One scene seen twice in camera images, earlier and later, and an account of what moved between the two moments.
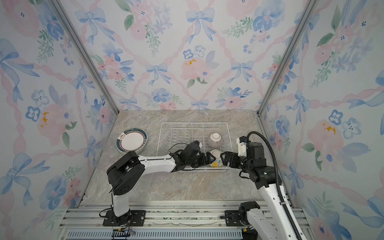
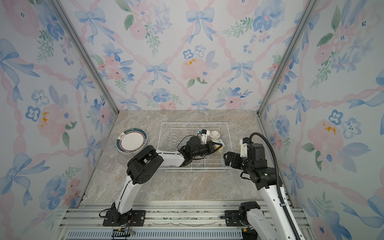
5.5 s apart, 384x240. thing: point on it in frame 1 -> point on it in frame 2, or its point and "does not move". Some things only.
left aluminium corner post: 65,20 does not move
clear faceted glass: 103,161 does not move
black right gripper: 235,158 does not move
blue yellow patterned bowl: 216,164 -> 218,141
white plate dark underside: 132,139 does not move
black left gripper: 209,161 -> 209,146
